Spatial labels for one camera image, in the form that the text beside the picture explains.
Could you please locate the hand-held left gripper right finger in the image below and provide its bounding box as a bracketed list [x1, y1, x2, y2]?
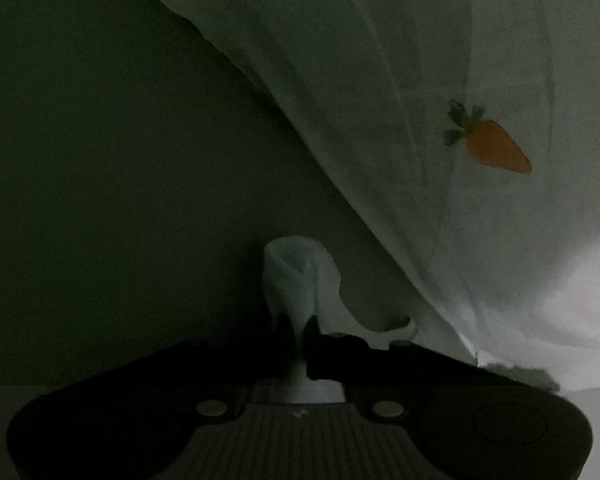
[302, 316, 486, 422]

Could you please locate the grey bed sheet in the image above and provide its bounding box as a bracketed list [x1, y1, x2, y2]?
[0, 0, 416, 391]

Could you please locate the pale blue t-shirt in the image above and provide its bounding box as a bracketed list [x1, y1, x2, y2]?
[262, 235, 418, 405]

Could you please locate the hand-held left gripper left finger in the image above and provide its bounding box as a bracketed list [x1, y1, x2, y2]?
[145, 310, 303, 422]

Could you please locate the white carrot-print blanket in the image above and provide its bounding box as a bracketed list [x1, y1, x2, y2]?
[107, 0, 600, 393]

